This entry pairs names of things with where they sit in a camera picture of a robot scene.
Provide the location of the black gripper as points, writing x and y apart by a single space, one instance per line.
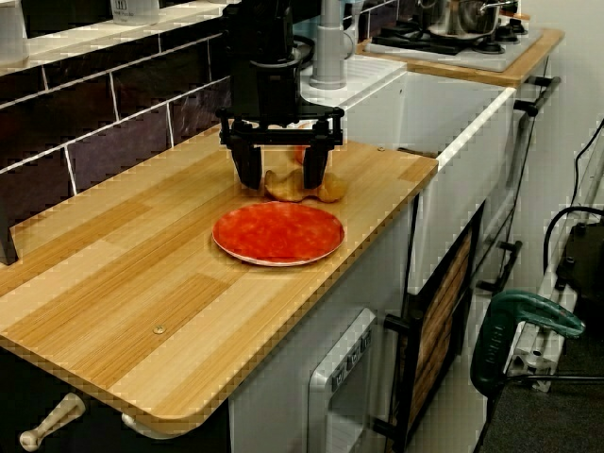
269 94

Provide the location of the tan toy chicken piece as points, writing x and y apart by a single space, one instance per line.
283 186

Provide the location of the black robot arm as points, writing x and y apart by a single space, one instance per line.
264 28

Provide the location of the red round plate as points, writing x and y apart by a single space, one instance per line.
278 233

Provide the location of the grey toy faucet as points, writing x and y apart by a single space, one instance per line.
328 56

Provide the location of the white toy sink unit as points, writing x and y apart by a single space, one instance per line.
448 122

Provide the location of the dark tile backsplash with ledge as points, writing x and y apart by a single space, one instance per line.
94 113

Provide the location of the black framed wooden panel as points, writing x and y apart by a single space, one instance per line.
439 302

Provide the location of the white toy kitchen cabinet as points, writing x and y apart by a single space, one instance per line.
283 377

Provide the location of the white lidded plastic jar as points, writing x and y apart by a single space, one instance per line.
11 33
134 11

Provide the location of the white toy oven panel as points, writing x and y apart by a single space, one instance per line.
325 377

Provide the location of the steel cooking pot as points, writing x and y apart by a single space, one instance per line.
462 21

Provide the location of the grey stove top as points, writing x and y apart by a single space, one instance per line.
500 59

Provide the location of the green power tool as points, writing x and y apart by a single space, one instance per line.
491 349

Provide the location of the black device box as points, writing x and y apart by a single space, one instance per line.
585 255

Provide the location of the aluminium extrusion frame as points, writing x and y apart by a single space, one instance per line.
533 349

